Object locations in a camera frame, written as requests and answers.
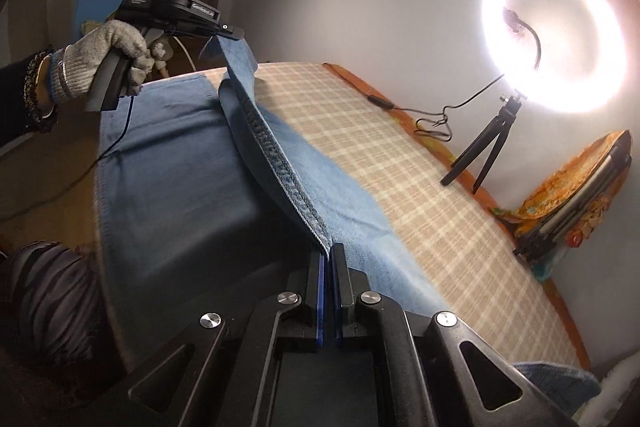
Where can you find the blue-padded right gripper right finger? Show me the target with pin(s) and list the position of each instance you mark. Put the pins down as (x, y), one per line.
(348, 284)

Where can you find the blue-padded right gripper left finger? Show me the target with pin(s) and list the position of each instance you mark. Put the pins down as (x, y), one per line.
(314, 301)

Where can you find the light blue denim pants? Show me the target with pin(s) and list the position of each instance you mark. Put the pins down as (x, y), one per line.
(208, 213)

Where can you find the dark sleeved left forearm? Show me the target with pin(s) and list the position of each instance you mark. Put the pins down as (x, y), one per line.
(20, 112)

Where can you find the beige plaid bed cover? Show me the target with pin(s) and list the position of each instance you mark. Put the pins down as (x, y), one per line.
(460, 248)

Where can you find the folded silver tripod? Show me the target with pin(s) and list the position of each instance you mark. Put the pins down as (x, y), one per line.
(595, 195)

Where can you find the small black tripod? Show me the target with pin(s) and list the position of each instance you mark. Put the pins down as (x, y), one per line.
(495, 134)

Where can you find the dark striped trouser leg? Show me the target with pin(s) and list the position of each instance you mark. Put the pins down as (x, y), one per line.
(52, 308)

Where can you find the bright ring light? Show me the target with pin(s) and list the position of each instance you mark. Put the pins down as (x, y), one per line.
(567, 56)

